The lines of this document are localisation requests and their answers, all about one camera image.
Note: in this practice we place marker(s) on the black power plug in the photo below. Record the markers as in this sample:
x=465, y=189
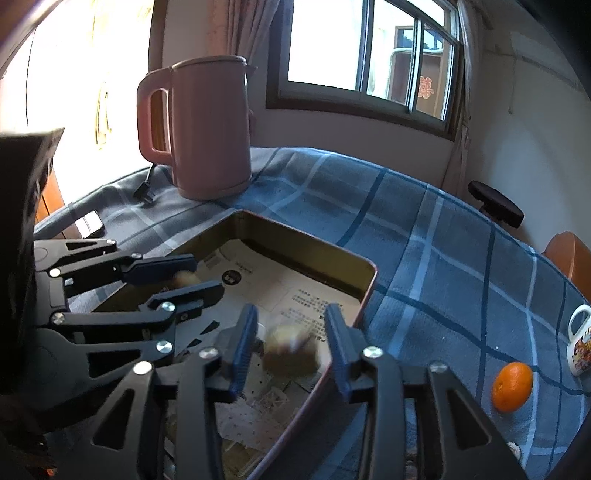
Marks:
x=147, y=194

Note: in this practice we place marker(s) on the blue plaid tablecloth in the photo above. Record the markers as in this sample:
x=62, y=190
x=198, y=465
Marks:
x=438, y=258

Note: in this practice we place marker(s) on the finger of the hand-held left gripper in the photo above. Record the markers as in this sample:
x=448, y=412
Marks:
x=194, y=295
x=161, y=267

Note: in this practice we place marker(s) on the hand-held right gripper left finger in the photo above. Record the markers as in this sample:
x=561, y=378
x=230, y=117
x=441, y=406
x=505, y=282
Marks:
x=242, y=357

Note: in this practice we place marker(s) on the black round stool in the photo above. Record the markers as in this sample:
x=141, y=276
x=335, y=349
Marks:
x=496, y=203

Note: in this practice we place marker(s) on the pink electric kettle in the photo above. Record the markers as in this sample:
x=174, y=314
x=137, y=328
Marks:
x=207, y=129

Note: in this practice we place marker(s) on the rectangular metal tin box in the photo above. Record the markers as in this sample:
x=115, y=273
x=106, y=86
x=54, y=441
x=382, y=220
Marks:
x=281, y=249

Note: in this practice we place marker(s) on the pink floral curtain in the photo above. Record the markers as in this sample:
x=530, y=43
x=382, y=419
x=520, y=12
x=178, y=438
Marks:
x=235, y=27

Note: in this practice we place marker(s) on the round sesame-topped cake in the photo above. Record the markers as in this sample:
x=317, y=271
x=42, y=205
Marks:
x=291, y=353

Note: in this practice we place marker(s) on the small tan fruit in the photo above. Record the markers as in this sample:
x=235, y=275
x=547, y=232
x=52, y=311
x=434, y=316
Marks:
x=187, y=278

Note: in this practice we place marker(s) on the orange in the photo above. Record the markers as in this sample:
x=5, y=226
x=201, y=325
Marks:
x=511, y=386

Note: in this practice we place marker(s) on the orange brown chair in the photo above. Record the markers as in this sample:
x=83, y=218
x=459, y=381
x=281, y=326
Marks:
x=570, y=258

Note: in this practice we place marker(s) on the printed paper sheet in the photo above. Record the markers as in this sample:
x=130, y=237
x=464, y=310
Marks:
x=277, y=286

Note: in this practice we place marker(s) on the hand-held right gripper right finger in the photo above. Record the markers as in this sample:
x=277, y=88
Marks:
x=338, y=357

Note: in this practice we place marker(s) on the wooden framed sliding window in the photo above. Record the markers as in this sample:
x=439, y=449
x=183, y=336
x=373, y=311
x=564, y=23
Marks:
x=369, y=106

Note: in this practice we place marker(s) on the wooden framed balcony door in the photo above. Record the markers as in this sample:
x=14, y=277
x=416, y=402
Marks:
x=92, y=69

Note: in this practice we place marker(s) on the white cartoon print mug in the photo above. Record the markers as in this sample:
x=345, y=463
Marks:
x=582, y=346

